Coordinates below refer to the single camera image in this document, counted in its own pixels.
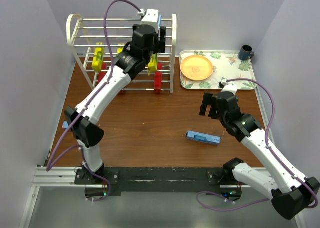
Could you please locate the orange plate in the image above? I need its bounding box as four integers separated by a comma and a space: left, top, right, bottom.
180, 55, 214, 82

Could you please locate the white metal shelf rack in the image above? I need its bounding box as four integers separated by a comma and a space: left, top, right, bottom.
66, 14, 178, 93

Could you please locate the aluminium rail frame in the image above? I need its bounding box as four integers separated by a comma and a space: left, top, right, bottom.
20, 167, 307, 228

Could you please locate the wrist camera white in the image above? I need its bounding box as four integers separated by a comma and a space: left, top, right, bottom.
219, 79, 238, 95
140, 9, 160, 30

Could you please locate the dark blue mug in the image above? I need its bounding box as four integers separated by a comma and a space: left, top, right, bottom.
238, 45, 255, 61

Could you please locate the yellow toothpaste box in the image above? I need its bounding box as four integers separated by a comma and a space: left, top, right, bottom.
91, 42, 105, 73
147, 54, 158, 76
117, 43, 125, 54

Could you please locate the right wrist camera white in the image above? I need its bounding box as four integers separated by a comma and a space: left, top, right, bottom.
219, 79, 238, 95

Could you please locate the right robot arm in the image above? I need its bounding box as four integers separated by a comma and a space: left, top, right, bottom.
199, 91, 320, 220

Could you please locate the floral serving tray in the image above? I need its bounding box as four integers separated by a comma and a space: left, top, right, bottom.
179, 50, 257, 91

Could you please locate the blue toothpaste box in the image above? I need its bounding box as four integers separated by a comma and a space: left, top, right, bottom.
158, 14, 162, 29
62, 121, 69, 130
185, 130, 221, 146

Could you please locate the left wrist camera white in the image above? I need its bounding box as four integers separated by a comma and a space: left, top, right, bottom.
140, 9, 160, 30

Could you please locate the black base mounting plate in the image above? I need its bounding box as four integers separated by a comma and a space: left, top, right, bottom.
74, 166, 243, 198

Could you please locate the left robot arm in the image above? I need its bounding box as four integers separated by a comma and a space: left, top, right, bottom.
64, 24, 167, 184

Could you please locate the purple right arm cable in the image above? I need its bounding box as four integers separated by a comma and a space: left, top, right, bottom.
196, 78, 320, 212

